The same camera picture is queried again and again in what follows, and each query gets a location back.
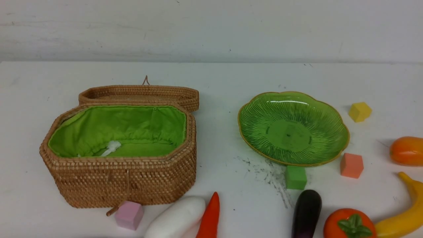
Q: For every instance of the orange tomato toy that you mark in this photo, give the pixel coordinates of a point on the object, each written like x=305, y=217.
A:
x=348, y=223

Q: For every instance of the green glass leaf plate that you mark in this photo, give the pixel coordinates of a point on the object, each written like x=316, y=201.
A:
x=293, y=128

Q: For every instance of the purple eggplant toy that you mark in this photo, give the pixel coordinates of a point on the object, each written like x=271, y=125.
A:
x=306, y=214

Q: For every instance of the orange foam cube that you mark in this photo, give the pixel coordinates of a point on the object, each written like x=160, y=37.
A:
x=351, y=165

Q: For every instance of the pink foam cube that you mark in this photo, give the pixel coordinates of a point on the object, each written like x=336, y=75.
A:
x=129, y=215

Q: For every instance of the woven rattan basket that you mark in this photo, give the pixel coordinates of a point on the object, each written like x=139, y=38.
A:
x=97, y=182

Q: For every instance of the green foam cube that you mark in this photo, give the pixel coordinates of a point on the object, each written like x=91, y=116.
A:
x=295, y=177

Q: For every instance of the red chili pepper toy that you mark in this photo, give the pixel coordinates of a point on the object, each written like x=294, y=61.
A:
x=209, y=224

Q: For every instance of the orange mango toy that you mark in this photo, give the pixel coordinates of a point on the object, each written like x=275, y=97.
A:
x=407, y=151

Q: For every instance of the white liner drawstring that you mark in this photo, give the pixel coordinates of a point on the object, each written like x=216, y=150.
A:
x=111, y=147

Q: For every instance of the wooden basket toggle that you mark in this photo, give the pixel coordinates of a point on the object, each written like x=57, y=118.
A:
x=112, y=210

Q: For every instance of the yellow foam cube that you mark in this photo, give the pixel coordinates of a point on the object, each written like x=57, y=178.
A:
x=359, y=111

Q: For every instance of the yellow banana toy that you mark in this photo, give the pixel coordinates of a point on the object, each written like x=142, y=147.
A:
x=409, y=220

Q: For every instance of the white radish toy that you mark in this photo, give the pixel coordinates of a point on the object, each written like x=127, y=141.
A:
x=177, y=219

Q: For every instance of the green fabric basket liner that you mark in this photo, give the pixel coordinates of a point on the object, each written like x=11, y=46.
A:
x=142, y=131

